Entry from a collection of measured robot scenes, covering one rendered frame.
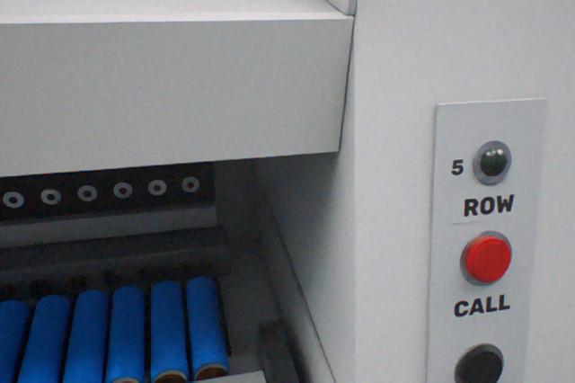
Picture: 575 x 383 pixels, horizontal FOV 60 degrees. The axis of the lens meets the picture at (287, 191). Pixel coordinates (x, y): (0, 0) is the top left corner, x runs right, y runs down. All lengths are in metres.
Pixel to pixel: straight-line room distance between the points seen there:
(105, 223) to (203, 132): 0.18
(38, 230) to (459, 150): 0.25
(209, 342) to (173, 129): 0.14
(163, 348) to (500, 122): 0.19
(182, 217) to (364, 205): 0.18
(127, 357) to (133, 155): 0.13
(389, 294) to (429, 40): 0.08
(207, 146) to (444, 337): 0.11
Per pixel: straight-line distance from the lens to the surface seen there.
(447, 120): 0.17
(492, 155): 0.17
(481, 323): 0.20
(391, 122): 0.16
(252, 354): 0.29
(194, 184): 0.32
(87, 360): 0.27
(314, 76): 0.16
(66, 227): 0.33
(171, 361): 0.26
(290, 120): 0.16
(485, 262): 0.18
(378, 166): 0.16
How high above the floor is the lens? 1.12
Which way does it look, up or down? 14 degrees down
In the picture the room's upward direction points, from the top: 2 degrees counter-clockwise
